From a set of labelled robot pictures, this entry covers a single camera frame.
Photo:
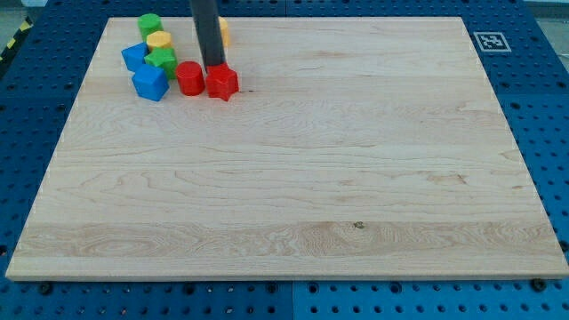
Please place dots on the yellow block behind rod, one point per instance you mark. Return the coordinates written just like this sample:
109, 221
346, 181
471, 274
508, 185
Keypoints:
224, 31

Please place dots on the red cylinder block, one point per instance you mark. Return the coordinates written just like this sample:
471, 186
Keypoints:
190, 78

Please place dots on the yellow hexagon block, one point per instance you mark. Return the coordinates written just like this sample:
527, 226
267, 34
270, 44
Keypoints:
159, 39

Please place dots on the white fiducial marker tag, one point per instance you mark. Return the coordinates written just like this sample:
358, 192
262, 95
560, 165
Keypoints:
490, 41

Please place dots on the blue angular block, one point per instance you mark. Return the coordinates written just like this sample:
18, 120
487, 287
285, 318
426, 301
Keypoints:
134, 56

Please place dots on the blue cube block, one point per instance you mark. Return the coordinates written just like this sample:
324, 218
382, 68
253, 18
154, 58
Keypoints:
150, 82

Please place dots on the green star block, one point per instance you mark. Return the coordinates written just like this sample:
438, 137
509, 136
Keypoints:
164, 58

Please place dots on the green cylinder block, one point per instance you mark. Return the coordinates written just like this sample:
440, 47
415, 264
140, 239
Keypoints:
149, 23

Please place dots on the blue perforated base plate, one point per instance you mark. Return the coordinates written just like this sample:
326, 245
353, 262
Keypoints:
39, 87

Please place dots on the light wooden board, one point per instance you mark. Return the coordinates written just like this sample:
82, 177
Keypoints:
355, 148

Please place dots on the red star block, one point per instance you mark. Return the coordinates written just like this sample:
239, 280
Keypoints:
221, 81

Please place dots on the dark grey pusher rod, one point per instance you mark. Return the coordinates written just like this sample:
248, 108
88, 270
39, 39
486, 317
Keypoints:
205, 15

